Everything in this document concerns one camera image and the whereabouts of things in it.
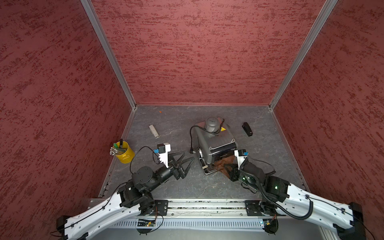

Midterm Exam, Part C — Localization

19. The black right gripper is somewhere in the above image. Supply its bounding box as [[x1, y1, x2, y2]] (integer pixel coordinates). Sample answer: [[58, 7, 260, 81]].
[[223, 163, 263, 192]]

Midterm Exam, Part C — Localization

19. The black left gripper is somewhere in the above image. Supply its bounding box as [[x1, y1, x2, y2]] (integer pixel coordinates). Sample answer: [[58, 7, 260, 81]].
[[146, 150, 195, 193]]

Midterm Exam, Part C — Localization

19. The brown microfibre cloth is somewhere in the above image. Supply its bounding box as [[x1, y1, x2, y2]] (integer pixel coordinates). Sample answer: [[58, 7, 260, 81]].
[[214, 158, 238, 179]]

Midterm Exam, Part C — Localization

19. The grey steel coffee machine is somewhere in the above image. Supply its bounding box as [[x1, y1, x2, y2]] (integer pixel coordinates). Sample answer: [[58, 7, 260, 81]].
[[190, 117, 238, 175]]

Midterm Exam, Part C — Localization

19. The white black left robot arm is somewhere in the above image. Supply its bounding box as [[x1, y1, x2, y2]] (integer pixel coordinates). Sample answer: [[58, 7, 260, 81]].
[[51, 153, 195, 240]]

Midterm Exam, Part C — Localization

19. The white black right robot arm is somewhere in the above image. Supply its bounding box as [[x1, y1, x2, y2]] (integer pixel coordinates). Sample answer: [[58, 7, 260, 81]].
[[217, 161, 367, 240]]

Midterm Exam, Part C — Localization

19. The small black box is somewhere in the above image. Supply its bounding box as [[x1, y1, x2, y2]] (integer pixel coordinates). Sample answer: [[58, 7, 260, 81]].
[[242, 122, 253, 137]]

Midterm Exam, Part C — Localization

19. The yellow pen holder cup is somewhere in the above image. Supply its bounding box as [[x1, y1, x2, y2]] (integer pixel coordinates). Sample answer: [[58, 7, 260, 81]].
[[110, 139, 135, 164]]

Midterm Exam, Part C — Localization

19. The black coffee machine power cable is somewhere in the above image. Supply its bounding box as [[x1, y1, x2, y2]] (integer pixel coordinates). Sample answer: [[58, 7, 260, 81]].
[[188, 124, 211, 154]]

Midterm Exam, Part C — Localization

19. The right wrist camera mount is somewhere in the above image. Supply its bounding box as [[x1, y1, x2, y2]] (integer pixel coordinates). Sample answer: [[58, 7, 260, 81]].
[[234, 149, 249, 170]]

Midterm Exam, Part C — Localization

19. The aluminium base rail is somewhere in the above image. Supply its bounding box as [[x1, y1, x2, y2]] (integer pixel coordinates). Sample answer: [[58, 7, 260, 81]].
[[74, 197, 328, 240]]

